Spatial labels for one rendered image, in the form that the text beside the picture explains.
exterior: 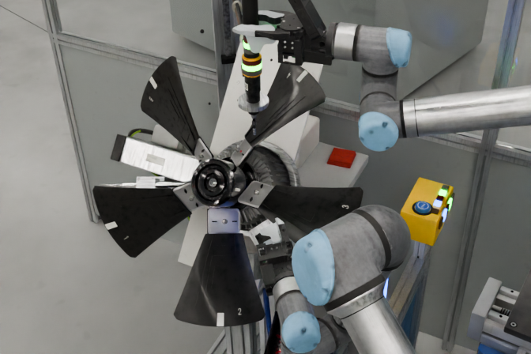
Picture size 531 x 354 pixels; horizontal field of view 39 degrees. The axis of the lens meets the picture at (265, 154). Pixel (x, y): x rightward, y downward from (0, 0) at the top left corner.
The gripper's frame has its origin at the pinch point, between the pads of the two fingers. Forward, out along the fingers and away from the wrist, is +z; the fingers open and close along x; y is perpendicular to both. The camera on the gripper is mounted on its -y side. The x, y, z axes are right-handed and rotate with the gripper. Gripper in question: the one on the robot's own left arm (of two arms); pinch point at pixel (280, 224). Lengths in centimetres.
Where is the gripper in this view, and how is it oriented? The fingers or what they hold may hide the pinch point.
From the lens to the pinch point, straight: 179.0
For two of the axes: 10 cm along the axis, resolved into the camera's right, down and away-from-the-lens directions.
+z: -1.7, -5.9, 7.9
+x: 1.3, 7.8, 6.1
